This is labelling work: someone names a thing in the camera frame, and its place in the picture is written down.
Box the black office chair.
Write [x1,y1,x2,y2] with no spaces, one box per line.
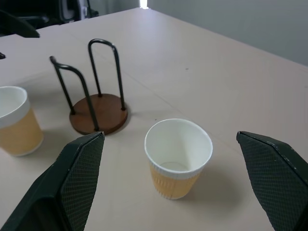
[36,0,99,27]

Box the yellow ribbed paper cup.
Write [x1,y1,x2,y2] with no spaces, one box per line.
[144,118,214,201]
[0,86,44,157]

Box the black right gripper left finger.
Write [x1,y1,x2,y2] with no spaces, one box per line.
[0,131,105,231]

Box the wooden base wire cup holder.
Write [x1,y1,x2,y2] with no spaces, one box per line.
[49,38,129,136]

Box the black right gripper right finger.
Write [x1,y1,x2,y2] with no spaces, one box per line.
[236,131,308,231]

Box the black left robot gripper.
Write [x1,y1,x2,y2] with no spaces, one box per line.
[0,9,40,60]

